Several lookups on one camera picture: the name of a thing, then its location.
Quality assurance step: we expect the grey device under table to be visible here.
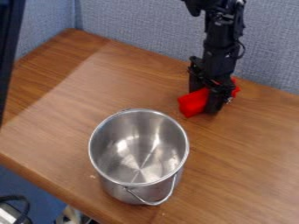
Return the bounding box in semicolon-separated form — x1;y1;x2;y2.
0;203;22;224

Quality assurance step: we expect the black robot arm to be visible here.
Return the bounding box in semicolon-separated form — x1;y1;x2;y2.
177;0;246;117

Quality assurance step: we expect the stainless steel pot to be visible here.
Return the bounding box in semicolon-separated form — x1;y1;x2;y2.
88;108;189;207

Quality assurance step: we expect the red plastic block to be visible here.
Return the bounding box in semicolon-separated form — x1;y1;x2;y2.
177;78;240;117

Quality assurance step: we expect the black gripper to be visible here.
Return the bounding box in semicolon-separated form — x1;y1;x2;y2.
188;47;238;114

